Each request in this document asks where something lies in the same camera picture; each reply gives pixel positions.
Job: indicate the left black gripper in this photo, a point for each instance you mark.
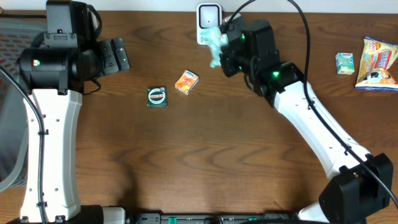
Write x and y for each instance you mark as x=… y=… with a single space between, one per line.
x=114 y=65

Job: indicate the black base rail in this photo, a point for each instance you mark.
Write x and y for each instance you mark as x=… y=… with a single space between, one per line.
x=217 y=218

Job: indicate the teal Kleenex tissue pack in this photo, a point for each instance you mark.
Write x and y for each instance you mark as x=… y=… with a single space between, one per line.
x=344 y=63

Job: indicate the grey plastic shopping basket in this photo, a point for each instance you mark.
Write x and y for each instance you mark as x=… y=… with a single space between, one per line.
x=16 y=35

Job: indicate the orange Kleenex tissue pack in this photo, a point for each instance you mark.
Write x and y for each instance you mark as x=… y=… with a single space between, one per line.
x=186 y=82

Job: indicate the white barcode scanner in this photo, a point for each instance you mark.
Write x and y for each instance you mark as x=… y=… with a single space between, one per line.
x=208 y=15

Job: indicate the mint green wet wipes pack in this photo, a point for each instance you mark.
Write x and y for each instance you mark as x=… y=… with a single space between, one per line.
x=215 y=40

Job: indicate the cream yellow snack bag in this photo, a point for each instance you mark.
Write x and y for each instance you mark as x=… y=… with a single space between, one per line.
x=377 y=58

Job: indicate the green Zam-Buk box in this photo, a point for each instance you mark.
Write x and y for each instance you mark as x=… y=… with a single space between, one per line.
x=157 y=97

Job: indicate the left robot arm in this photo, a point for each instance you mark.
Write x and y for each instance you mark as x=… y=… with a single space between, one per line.
x=54 y=79

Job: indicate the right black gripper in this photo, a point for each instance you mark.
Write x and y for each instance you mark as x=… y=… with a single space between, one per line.
x=226 y=66

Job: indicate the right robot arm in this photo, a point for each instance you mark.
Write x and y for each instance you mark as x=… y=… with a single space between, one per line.
x=359 y=182

